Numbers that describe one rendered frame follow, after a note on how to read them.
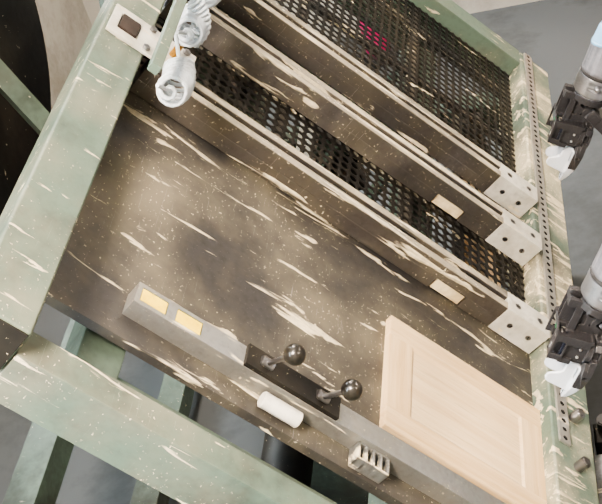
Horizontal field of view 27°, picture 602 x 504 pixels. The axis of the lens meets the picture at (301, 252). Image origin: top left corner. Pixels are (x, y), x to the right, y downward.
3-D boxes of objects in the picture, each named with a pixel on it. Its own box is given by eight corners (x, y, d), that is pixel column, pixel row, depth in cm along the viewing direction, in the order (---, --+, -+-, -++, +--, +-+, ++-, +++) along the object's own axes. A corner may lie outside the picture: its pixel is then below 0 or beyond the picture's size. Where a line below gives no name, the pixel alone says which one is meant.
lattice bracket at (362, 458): (378, 484, 222) (389, 475, 221) (347, 465, 220) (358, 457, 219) (379, 467, 226) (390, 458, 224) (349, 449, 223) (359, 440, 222)
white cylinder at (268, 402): (255, 409, 215) (292, 431, 217) (265, 400, 213) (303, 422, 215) (257, 397, 217) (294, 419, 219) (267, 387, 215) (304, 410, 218)
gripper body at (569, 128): (544, 125, 258) (564, 76, 251) (584, 135, 258) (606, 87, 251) (546, 146, 252) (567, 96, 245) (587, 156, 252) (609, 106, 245)
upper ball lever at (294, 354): (268, 379, 217) (305, 368, 205) (250, 368, 216) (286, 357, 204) (277, 360, 218) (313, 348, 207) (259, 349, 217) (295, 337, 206)
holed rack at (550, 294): (569, 447, 260) (571, 445, 260) (558, 440, 259) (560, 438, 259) (530, 59, 390) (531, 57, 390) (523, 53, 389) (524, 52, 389)
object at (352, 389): (323, 412, 220) (362, 403, 209) (306, 402, 219) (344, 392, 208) (331, 393, 222) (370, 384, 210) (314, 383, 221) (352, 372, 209)
